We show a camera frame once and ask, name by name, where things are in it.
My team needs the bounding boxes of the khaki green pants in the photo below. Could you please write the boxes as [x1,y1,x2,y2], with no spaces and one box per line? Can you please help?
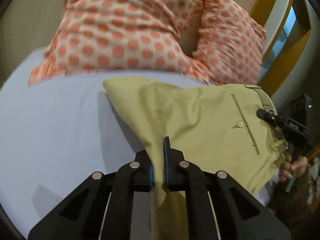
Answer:
[103,76,286,239]

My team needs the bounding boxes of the person right hand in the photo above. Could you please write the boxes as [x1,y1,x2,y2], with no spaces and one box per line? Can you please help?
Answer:
[279,153,309,182]

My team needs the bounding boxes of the light blue bed sheet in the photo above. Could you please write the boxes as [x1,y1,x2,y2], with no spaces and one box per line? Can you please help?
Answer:
[0,49,281,240]

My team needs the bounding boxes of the orange polka dot blouse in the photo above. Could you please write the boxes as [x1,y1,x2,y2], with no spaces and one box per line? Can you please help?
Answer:
[28,0,266,85]

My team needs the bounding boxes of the yellow wooden door frame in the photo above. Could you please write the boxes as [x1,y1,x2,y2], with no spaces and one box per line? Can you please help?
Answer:
[250,0,311,96]

